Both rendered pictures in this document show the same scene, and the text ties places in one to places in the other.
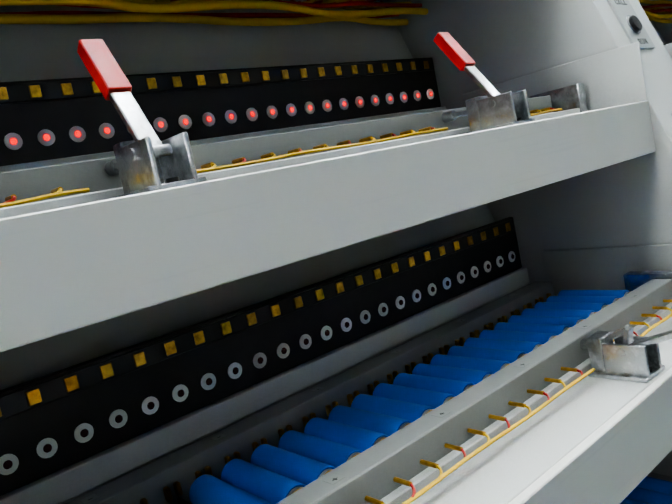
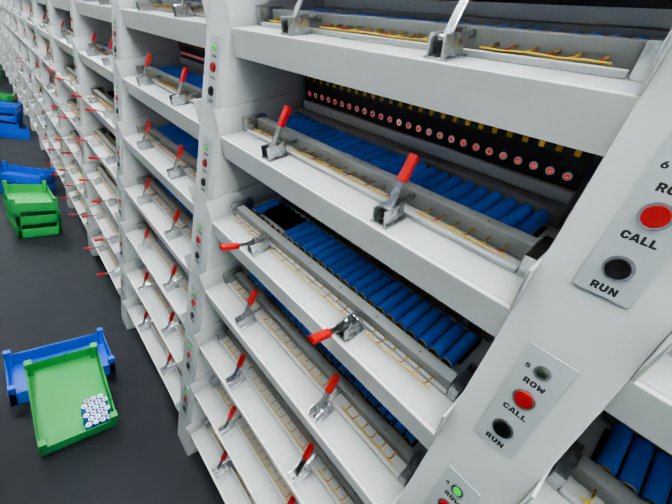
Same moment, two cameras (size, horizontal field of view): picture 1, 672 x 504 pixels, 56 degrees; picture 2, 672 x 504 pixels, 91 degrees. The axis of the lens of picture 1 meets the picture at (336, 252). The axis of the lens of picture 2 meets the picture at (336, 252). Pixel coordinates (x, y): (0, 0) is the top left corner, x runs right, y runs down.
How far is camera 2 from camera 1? 0.67 m
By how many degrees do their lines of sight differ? 84
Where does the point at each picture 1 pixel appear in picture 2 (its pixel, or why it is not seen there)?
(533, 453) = (298, 289)
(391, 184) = (303, 197)
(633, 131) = (470, 304)
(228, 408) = not seen: hidden behind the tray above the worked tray
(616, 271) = not seen: hidden behind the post
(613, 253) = not seen: hidden behind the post
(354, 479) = (282, 245)
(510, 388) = (326, 283)
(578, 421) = (313, 304)
